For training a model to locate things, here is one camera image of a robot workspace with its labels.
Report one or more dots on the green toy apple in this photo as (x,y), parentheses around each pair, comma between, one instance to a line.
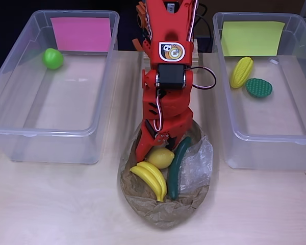
(52,58)

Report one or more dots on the yellow toy lemon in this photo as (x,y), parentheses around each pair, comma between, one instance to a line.
(160,158)

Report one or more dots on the plastic table clamp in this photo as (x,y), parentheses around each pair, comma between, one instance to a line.
(141,18)

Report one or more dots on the yellow toy banana bunch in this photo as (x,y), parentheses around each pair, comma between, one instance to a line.
(155,178)

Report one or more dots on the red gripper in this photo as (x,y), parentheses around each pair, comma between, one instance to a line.
(174,123)

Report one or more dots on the clear plastic bin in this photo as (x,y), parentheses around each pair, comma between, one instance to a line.
(66,102)
(270,109)

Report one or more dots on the crumpled brown paper bag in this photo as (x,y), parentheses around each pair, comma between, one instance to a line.
(163,214)

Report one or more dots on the bumpy green toy vegetable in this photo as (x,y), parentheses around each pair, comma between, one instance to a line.
(258,88)

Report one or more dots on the pink paper note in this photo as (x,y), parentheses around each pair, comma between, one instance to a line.
(81,34)

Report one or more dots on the yellow paper note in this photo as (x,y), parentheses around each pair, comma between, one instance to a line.
(252,38)

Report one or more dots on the yellow toy corn cob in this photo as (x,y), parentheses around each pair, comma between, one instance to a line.
(241,72)

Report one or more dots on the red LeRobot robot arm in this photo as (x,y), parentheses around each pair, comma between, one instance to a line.
(168,25)

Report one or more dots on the dark green toy cucumber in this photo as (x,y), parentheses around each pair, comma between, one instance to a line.
(173,178)

